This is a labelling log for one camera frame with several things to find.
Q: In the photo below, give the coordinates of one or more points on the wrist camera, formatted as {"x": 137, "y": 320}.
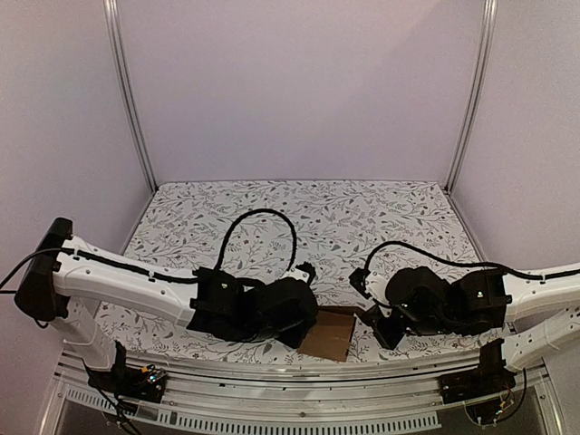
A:
{"x": 305, "y": 272}
{"x": 370, "y": 285}

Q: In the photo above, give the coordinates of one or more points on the floral patterned table mat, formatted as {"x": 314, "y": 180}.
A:
{"x": 255, "y": 228}

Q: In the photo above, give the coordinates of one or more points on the aluminium frame post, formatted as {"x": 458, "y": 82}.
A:
{"x": 113, "y": 22}
{"x": 485, "y": 41}

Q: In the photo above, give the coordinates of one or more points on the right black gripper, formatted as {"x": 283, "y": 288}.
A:
{"x": 390, "y": 333}

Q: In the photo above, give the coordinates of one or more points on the brown cardboard box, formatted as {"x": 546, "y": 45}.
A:
{"x": 330, "y": 337}

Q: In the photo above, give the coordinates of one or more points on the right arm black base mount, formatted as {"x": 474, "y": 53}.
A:
{"x": 489, "y": 377}

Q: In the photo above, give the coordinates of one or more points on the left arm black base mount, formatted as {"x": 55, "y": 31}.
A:
{"x": 147, "y": 383}

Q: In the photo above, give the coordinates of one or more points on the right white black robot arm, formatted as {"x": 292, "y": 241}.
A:
{"x": 416, "y": 301}

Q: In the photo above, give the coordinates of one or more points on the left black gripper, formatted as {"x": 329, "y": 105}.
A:
{"x": 294, "y": 340}

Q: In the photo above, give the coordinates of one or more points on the right aluminium frame post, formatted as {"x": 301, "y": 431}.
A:
{"x": 485, "y": 41}

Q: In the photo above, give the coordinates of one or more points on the front aluminium rail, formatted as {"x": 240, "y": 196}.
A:
{"x": 202, "y": 397}

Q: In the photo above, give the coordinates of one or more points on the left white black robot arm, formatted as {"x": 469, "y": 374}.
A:
{"x": 64, "y": 270}

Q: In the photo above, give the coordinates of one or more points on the left aluminium frame post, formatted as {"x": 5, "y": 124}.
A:
{"x": 113, "y": 22}

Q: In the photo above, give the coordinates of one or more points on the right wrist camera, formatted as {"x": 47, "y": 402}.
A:
{"x": 370, "y": 285}

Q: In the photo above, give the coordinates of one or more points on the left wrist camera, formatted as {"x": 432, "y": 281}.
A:
{"x": 305, "y": 272}

